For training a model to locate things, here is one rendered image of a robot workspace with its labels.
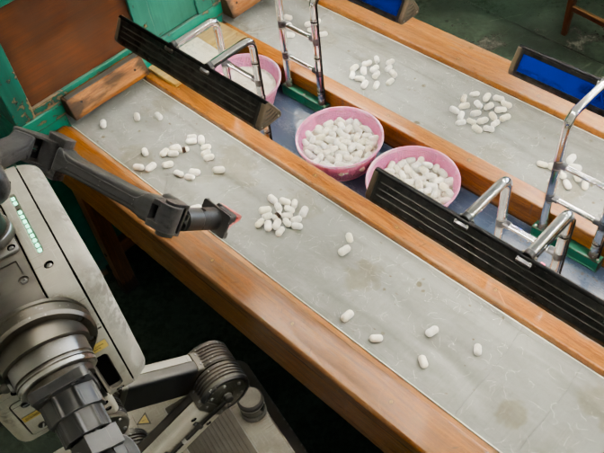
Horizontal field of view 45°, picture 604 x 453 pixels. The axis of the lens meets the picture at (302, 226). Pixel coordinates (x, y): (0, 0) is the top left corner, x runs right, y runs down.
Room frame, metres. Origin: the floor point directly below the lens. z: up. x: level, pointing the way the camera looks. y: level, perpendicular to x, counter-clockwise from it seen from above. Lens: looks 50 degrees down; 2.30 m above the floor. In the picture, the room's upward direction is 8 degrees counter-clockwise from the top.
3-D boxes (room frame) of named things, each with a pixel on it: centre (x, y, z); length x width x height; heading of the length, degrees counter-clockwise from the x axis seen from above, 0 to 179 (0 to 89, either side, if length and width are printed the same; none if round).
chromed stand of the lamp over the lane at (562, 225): (0.95, -0.44, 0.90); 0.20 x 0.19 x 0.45; 39
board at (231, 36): (2.13, 0.27, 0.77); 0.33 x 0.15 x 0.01; 129
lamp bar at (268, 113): (1.65, 0.24, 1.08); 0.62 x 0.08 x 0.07; 39
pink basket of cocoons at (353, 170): (1.62, -0.15, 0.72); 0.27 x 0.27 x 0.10
